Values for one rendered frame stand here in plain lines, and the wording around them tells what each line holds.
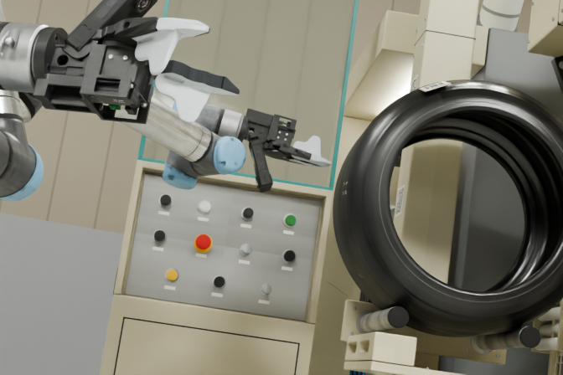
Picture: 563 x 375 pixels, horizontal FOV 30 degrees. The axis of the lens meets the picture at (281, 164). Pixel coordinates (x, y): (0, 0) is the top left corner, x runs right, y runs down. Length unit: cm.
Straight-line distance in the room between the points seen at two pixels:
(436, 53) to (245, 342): 92
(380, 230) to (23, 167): 108
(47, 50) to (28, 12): 407
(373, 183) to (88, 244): 294
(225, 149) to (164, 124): 14
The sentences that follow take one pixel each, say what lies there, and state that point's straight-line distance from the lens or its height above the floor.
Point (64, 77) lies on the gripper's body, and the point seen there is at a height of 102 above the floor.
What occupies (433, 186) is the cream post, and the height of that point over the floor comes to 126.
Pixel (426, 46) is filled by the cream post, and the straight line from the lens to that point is 270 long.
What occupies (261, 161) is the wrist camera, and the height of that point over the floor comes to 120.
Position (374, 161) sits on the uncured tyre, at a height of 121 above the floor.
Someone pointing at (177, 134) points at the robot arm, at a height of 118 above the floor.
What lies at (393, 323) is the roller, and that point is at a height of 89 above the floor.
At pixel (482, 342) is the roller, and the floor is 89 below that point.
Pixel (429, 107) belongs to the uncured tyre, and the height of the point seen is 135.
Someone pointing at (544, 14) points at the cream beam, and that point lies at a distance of 266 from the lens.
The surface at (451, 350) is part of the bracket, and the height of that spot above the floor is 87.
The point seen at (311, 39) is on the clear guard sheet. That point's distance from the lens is 304.
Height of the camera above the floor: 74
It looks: 11 degrees up
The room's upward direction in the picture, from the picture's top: 8 degrees clockwise
